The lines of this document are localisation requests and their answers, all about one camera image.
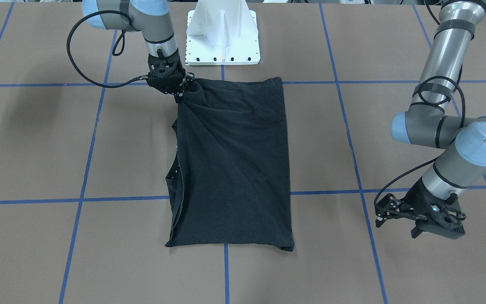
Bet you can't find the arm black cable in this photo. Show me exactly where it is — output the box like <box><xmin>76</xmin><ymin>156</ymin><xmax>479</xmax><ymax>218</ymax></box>
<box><xmin>66</xmin><ymin>10</ymin><xmax>151</xmax><ymax>89</ymax></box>
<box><xmin>373</xmin><ymin>76</ymin><xmax>466</xmax><ymax>207</ymax></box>

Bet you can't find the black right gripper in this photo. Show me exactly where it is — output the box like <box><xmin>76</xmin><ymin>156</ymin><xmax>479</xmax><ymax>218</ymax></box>
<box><xmin>147</xmin><ymin>50</ymin><xmax>195</xmax><ymax>104</ymax></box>

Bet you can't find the black printed t-shirt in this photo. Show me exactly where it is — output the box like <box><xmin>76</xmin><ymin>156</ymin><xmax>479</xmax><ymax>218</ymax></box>
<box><xmin>165</xmin><ymin>77</ymin><xmax>294</xmax><ymax>252</ymax></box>

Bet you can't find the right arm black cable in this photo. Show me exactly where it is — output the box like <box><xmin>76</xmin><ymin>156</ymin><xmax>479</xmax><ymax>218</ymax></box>
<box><xmin>66</xmin><ymin>10</ymin><xmax>151</xmax><ymax>89</ymax></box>

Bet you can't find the brown table mat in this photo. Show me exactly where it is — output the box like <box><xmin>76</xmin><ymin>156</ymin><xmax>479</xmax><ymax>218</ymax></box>
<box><xmin>0</xmin><ymin>3</ymin><xmax>486</xmax><ymax>304</ymax></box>

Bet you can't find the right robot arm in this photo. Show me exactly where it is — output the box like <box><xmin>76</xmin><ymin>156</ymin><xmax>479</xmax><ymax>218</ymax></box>
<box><xmin>77</xmin><ymin>0</ymin><xmax>194</xmax><ymax>103</ymax></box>

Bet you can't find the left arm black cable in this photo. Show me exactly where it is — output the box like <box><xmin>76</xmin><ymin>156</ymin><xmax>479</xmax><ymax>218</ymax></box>
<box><xmin>373</xmin><ymin>76</ymin><xmax>466</xmax><ymax>207</ymax></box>

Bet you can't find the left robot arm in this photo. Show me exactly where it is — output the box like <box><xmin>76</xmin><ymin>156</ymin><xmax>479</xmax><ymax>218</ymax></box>
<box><xmin>374</xmin><ymin>0</ymin><xmax>486</xmax><ymax>239</ymax></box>

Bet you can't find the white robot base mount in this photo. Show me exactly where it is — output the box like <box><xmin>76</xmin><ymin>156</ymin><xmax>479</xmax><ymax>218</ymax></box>
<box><xmin>185</xmin><ymin>0</ymin><xmax>261</xmax><ymax>66</ymax></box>

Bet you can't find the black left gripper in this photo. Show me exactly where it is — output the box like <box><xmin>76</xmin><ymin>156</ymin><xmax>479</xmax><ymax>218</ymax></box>
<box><xmin>375</xmin><ymin>178</ymin><xmax>458</xmax><ymax>228</ymax></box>

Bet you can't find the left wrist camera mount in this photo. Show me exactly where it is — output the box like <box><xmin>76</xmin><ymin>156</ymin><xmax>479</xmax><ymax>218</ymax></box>
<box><xmin>410</xmin><ymin>202</ymin><xmax>466</xmax><ymax>240</ymax></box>

